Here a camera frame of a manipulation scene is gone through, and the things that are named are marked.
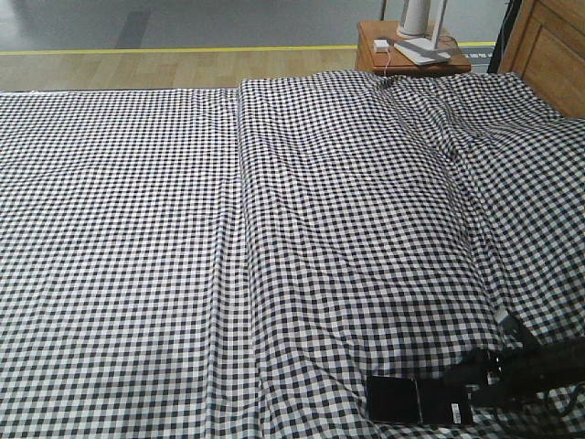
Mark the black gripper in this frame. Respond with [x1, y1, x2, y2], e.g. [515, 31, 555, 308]
[445, 349, 505, 388]

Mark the black smartphone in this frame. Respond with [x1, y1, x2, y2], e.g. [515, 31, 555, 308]
[366, 375, 473, 426]

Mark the black white checkered bed sheet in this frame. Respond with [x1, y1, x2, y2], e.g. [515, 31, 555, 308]
[1, 89, 260, 438]

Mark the black white checkered duvet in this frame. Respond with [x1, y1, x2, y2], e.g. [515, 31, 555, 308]
[237, 71, 584, 438]

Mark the wooden headboard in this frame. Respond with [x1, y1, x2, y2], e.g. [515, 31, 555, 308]
[498, 0, 584, 118]

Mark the small white charger box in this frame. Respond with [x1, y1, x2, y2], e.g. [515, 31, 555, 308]
[373, 39, 390, 53]

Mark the wooden bedside table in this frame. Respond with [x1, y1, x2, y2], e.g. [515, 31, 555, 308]
[355, 20, 472, 77]

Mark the white cylindrical speaker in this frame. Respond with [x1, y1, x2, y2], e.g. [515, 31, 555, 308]
[397, 0, 431, 38]

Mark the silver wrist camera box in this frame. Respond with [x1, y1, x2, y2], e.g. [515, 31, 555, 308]
[495, 306, 509, 327]

